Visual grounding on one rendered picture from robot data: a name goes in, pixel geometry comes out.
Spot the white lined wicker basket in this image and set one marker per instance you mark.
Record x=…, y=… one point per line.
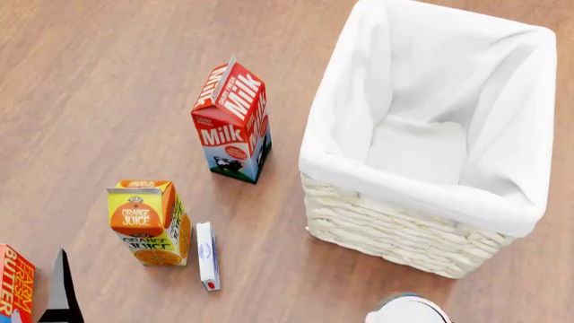
x=426, y=111

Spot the red milk carton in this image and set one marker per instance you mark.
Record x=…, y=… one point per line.
x=233, y=128

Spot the small white blue box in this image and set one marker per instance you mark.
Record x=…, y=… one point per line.
x=207, y=255

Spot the yellow orange juice carton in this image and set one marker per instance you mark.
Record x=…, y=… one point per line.
x=148, y=225

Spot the white woven wicker basket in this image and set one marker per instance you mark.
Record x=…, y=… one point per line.
x=394, y=232

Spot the white round robot part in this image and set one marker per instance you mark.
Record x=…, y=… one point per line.
x=406, y=311

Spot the red farm fresh butter box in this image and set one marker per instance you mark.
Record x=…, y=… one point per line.
x=15, y=286

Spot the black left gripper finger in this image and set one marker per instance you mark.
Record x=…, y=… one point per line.
x=60, y=292

